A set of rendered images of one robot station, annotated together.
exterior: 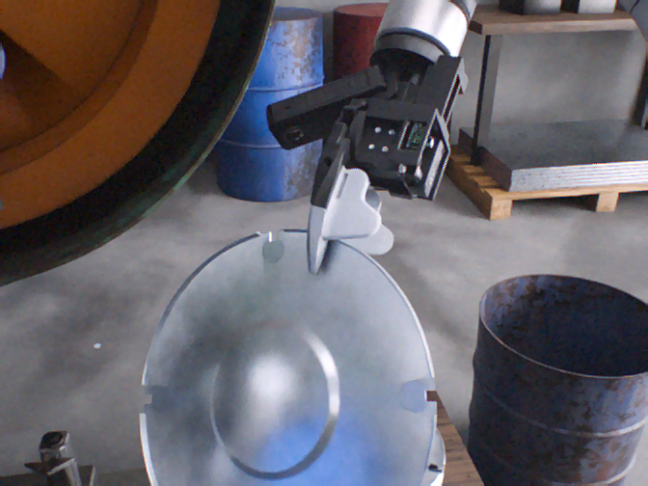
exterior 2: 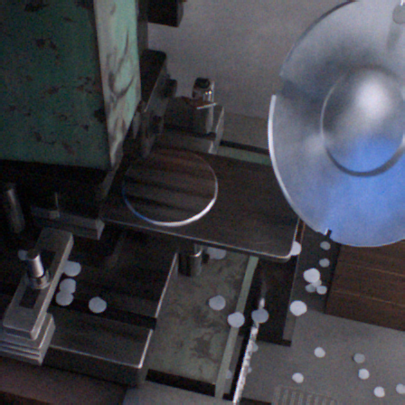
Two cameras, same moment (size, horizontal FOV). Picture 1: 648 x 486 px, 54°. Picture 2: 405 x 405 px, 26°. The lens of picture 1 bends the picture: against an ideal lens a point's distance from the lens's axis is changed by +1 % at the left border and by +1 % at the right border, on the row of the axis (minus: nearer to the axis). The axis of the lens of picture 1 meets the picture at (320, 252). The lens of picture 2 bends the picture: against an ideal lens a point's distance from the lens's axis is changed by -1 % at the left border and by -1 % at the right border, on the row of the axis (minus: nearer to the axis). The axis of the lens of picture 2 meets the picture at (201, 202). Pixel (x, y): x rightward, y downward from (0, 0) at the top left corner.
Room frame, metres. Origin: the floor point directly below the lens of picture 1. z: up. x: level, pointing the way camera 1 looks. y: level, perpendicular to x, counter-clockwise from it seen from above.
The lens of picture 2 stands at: (-0.29, -0.05, 1.72)
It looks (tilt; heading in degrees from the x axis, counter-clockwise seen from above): 54 degrees down; 23
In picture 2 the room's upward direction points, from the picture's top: 1 degrees clockwise
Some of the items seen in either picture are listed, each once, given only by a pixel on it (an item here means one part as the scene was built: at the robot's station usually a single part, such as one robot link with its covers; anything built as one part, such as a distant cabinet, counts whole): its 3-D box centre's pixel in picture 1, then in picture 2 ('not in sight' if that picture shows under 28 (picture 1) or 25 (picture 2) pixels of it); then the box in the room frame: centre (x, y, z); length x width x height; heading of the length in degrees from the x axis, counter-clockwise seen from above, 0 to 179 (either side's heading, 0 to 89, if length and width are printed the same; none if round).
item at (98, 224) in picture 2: not in sight; (82, 178); (0.32, 0.38, 0.76); 0.15 x 0.09 x 0.05; 10
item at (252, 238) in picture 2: not in sight; (204, 221); (0.34, 0.21, 0.72); 0.25 x 0.14 x 0.14; 100
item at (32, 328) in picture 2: not in sight; (35, 282); (0.15, 0.36, 0.76); 0.17 x 0.06 x 0.10; 10
